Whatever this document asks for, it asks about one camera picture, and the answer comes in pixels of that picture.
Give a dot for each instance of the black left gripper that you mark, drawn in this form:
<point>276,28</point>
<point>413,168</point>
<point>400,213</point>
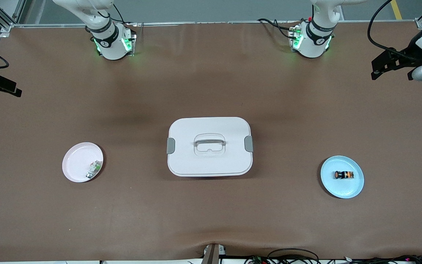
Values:
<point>407,60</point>

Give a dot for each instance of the orange black push-button switch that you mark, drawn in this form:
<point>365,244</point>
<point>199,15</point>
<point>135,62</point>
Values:
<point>344,175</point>

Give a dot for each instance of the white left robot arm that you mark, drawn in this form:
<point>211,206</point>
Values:
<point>317,40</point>

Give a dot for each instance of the brown table mat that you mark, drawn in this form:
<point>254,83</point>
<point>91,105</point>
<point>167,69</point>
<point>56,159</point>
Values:
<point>306,110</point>

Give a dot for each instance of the pink round plate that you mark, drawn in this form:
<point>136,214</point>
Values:
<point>77,161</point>

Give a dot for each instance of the light blue round plate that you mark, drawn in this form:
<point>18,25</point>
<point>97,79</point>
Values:
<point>343,189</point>

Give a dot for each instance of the white lidded storage box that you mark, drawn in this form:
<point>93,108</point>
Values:
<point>211,165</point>

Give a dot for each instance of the green white switch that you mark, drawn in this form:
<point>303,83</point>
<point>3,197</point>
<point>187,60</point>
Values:
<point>95,167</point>

